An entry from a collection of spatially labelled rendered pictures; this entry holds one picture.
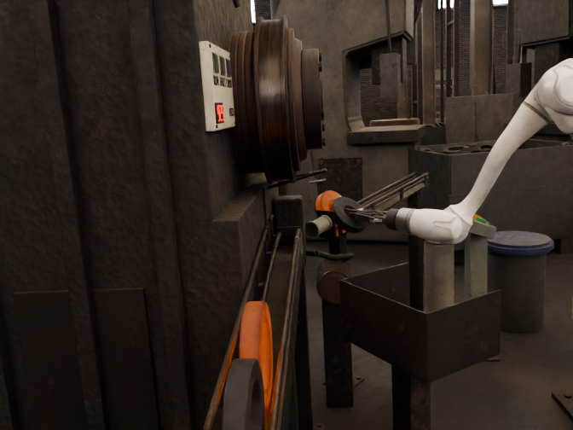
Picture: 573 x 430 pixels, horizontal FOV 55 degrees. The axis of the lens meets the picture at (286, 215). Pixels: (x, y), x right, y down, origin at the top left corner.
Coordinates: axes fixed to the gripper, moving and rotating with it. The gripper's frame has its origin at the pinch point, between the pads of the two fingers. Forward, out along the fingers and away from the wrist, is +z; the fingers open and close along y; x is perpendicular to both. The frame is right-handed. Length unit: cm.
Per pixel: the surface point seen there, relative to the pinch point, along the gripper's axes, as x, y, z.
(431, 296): -40, 34, -18
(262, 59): 53, -62, -14
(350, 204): 2.6, 3.5, 2.0
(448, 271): -29, 38, -23
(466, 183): -17, 173, 22
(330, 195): 5.7, 0.5, 9.3
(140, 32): 58, -99, -15
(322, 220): -0.8, -11.8, 4.3
